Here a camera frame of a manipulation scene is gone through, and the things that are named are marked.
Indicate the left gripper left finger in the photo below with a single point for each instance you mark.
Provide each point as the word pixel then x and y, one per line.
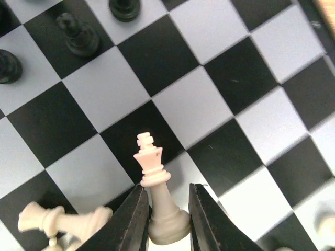
pixel 126 228

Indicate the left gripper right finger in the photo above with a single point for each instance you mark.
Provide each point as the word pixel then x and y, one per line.
pixel 211 229

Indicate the white king chess piece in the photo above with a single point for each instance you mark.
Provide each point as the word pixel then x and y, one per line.
pixel 168 223

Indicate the white queen chess piece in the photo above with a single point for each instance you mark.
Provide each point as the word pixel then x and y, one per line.
pixel 53 221

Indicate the black silver chess board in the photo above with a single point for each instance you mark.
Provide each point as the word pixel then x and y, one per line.
pixel 240 95

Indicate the black pawn chess piece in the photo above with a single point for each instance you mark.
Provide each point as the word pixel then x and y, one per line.
pixel 81 38

